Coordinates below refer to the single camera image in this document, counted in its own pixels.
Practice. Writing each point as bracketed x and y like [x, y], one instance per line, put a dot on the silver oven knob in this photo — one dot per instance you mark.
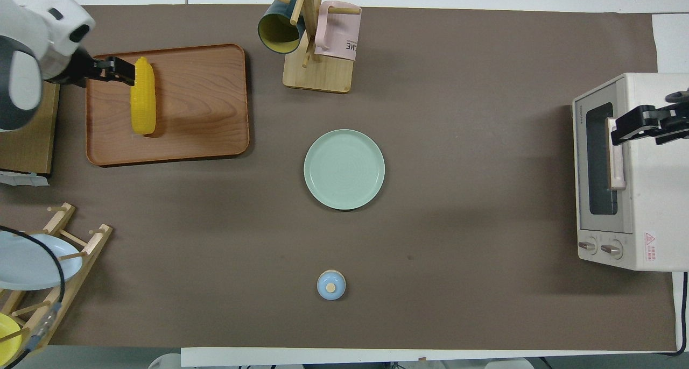
[612, 249]
[588, 246]

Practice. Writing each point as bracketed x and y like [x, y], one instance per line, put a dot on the wooden mug tree stand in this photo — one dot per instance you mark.
[323, 76]

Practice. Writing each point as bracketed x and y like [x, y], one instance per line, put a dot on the light blue plate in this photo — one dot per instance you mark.
[27, 261]

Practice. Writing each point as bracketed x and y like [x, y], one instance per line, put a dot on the white paper scrap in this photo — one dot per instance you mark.
[24, 179]

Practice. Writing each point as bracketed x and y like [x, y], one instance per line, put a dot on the brown table mat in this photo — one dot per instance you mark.
[457, 170]

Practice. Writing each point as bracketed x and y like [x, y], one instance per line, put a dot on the small blue lid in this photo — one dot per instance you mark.
[331, 285]

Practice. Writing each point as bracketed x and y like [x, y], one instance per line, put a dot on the dark green mug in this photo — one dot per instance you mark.
[277, 31]

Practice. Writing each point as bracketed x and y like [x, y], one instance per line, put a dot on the brown wooden tray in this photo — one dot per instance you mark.
[204, 116]

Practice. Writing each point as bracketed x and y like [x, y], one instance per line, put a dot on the yellow plate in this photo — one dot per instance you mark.
[7, 336]

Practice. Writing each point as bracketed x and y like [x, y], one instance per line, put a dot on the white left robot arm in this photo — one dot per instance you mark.
[27, 35]

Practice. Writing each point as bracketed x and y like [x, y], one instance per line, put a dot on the mint green plate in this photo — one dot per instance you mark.
[344, 170]

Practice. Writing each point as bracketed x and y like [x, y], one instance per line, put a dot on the pink mug with print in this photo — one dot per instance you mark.
[336, 35]

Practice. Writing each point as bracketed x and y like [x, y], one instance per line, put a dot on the wooden dish rack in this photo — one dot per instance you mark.
[81, 261]

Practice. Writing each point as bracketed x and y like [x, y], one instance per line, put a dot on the wooden cabinet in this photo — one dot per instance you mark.
[27, 148]

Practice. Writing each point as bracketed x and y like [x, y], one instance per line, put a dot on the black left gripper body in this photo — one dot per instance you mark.
[89, 70]

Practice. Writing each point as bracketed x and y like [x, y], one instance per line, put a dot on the white round object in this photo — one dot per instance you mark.
[164, 361]

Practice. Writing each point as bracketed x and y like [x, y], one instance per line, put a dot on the cream toaster oven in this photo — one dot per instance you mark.
[656, 197]

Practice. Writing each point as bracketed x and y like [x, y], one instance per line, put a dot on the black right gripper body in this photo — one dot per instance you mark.
[675, 116]

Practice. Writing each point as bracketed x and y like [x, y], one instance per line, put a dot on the yellow corn cob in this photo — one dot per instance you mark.
[143, 105]

